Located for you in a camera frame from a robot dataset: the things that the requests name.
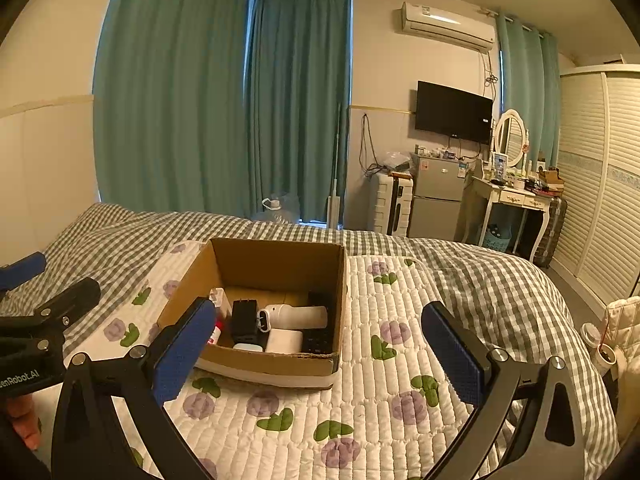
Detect black wall television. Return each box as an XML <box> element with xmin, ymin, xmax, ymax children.
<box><xmin>414</xmin><ymin>80</ymin><xmax>493</xmax><ymax>144</ymax></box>

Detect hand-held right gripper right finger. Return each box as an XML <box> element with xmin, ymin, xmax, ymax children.
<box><xmin>421</xmin><ymin>301</ymin><xmax>586</xmax><ymax>480</ymax></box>

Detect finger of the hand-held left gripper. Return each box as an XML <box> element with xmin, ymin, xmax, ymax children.
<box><xmin>0</xmin><ymin>251</ymin><xmax>47</xmax><ymax>292</ymax></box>
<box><xmin>0</xmin><ymin>276</ymin><xmax>102</xmax><ymax>349</ymax></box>

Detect air conditioner cable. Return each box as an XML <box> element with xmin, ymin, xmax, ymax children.
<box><xmin>482</xmin><ymin>50</ymin><xmax>502</xmax><ymax>98</ymax></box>

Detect small brown box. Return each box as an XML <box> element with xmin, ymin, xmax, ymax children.
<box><xmin>537</xmin><ymin>167</ymin><xmax>566</xmax><ymax>193</ymax></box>

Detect hanging wall cables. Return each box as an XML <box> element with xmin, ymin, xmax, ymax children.
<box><xmin>361</xmin><ymin>112</ymin><xmax>383</xmax><ymax>178</ymax></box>

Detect black rectangular charger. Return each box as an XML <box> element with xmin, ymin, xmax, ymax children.
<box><xmin>230</xmin><ymin>298</ymin><xmax>259</xmax><ymax>350</ymax></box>

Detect narrow green curtain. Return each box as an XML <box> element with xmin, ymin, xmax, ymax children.
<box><xmin>495</xmin><ymin>10</ymin><xmax>561</xmax><ymax>166</ymax></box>

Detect white suitcase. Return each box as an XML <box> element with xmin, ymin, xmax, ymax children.
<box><xmin>372</xmin><ymin>172</ymin><xmax>415</xmax><ymax>236</ymax></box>

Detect white cylindrical device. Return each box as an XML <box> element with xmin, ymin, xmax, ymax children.
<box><xmin>256</xmin><ymin>303</ymin><xmax>329</xmax><ymax>333</ymax></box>

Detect white floral quilted mat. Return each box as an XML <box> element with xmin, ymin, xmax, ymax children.
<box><xmin>30</xmin><ymin>240</ymin><xmax>506</xmax><ymax>480</ymax></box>

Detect blue waste bin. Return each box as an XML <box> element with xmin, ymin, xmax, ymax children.
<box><xmin>481</xmin><ymin>222</ymin><xmax>513</xmax><ymax>255</ymax></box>

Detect dark suitcase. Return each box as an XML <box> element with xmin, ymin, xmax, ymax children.
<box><xmin>532</xmin><ymin>195</ymin><xmax>569</xmax><ymax>268</ymax></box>

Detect white power bank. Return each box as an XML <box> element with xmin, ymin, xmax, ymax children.
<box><xmin>264</xmin><ymin>328</ymin><xmax>305</xmax><ymax>354</ymax></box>

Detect person's left hand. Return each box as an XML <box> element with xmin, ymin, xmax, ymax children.
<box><xmin>5</xmin><ymin>394</ymin><xmax>42</xmax><ymax>452</ymax></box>

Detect white bottle with red band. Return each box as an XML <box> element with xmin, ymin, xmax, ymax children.
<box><xmin>206</xmin><ymin>287</ymin><xmax>227</xmax><ymax>347</ymax></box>

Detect white mop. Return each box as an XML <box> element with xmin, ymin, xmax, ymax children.
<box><xmin>327</xmin><ymin>102</ymin><xmax>347</xmax><ymax>228</ymax></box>

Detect silver fridge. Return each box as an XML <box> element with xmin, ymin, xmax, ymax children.
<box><xmin>407</xmin><ymin>152</ymin><xmax>476</xmax><ymax>240</ymax></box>

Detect white air conditioner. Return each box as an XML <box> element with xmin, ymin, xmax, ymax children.
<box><xmin>400</xmin><ymin>1</ymin><xmax>497</xmax><ymax>52</ymax></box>

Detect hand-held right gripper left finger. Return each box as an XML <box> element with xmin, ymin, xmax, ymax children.
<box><xmin>50</xmin><ymin>297</ymin><xmax>217</xmax><ymax>480</ymax></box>

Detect brown cardboard box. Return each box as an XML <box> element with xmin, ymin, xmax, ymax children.
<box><xmin>156</xmin><ymin>237</ymin><xmax>348</xmax><ymax>391</ymax></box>

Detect white dressing table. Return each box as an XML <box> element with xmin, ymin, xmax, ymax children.
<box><xmin>460</xmin><ymin>172</ymin><xmax>553</xmax><ymax>263</ymax></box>

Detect white padded jacket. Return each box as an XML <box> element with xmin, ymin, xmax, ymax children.
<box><xmin>600</xmin><ymin>296</ymin><xmax>640</xmax><ymax>436</ymax></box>

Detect white oval mirror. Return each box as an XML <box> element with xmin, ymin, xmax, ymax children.
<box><xmin>492</xmin><ymin>109</ymin><xmax>528</xmax><ymax>167</ymax></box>

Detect clear water jug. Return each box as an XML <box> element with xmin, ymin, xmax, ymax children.
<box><xmin>250</xmin><ymin>191</ymin><xmax>302</xmax><ymax>226</ymax></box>

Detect white paper cup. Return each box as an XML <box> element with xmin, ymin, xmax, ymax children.
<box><xmin>597</xmin><ymin>344</ymin><xmax>632</xmax><ymax>377</ymax></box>
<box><xmin>581</xmin><ymin>322</ymin><xmax>617</xmax><ymax>365</ymax></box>

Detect white louvred wardrobe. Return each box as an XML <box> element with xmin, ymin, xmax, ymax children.
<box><xmin>550</xmin><ymin>62</ymin><xmax>640</xmax><ymax>316</ymax></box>

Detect black remote control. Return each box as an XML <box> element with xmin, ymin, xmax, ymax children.
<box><xmin>301</xmin><ymin>290</ymin><xmax>337</xmax><ymax>356</ymax></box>

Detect clear plastic bag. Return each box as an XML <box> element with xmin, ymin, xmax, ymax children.
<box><xmin>381</xmin><ymin>150</ymin><xmax>415</xmax><ymax>173</ymax></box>

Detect wide green curtain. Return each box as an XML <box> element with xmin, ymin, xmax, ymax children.
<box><xmin>92</xmin><ymin>0</ymin><xmax>253</xmax><ymax>216</ymax></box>

